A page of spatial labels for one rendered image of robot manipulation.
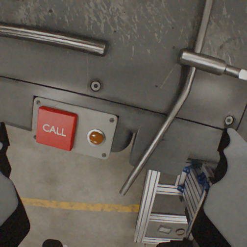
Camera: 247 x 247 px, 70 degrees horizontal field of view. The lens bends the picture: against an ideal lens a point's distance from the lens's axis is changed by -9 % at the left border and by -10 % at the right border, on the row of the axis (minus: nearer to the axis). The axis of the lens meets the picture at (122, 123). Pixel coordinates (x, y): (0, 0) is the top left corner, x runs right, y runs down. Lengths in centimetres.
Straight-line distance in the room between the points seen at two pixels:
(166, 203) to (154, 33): 160
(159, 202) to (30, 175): 128
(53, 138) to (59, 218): 211
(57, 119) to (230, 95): 26
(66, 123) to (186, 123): 18
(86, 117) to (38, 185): 191
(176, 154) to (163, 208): 151
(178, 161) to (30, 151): 176
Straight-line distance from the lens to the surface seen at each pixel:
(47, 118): 30
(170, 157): 32
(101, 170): 183
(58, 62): 29
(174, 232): 206
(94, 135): 30
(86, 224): 233
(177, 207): 182
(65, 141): 30
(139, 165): 30
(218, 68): 27
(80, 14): 29
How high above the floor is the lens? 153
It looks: 71 degrees down
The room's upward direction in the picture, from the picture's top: 168 degrees counter-clockwise
